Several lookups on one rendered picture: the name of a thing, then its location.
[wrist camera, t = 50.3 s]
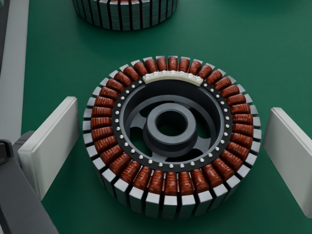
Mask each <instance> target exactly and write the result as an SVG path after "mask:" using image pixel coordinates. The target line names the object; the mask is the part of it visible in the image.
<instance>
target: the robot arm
mask: <svg viewBox="0 0 312 234"><path fill-rule="evenodd" d="M79 136H80V129H79V117H78V99H77V98H76V97H67V98H66V99H65V100H64V101H63V102H62V103H61V104H60V105H59V106H58V107H57V108H56V110H55V111H54V112H53V113H52V114H51V115H50V116H49V117H48V118H47V119H46V120H45V121H44V122H43V123H42V125H41V126H40V127H39V128H38V129H37V130H36V131H29V132H27V133H25V134H23V135H22V136H21V137H20V138H19V139H18V140H17V141H16V142H15V143H14V144H13V145H12V143H11V142H10V141H9V140H6V139H0V225H1V228H2V231H3V233H4V234H60V233H59V232H58V230H57V229H56V227H55V225H54V223H53V222H52V220H51V218H50V216H49V215H48V213H47V211H46V210H45V208H44V206H43V205H42V203H41V201H42V199H43V198H44V196H45V194H46V193H47V191H48V189H49V187H50V186H51V184H52V182H53V180H54V179H55V177H56V175H57V174H58V172H59V170H60V169H61V167H62V165H63V164H64V162H65V160H66V158H67V157H68V155H69V153H70V151H71V150H72V148H73V146H74V144H75V143H76V141H77V139H78V138H79ZM262 146H263V147H264V149H265V151H266V152H267V154H268V155H269V157H270V159H271V160H272V162H273V164H274V165H275V167H276V169H277V170H278V172H279V173H280V175H281V177H282V178H283V180H284V182H285V183H286V185H287V187H288V188H289V190H290V191H291V193H292V195H293V197H294V198H295V200H296V201H297V203H298V204H299V206H300V208H301V209H302V211H303V213H304V214H305V216H306V217H307V218H312V140H311V139H310V138H309V137H308V136H307V134H306V133H305V132H304V131H303V130H302V129H301V128H300V127H299V126H298V125H297V124H296V123H295V122H294V121H293V120H292V119H291V118H290V117H289V116H288V115H287V114H286V113H285V112H284V111H283V110H282V109H281V108H276V107H273V108H271V109H270V114H269V118H268V122H267V126H266V131H265V135H264V139H263V144H262Z"/></svg>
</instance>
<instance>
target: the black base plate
mask: <svg viewBox="0 0 312 234"><path fill-rule="evenodd" d="M9 4H10V0H4V4H3V7H2V8H0V74H1V66H2V59H3V51H4V44H5V37H6V29H7V19H8V12H9Z"/></svg>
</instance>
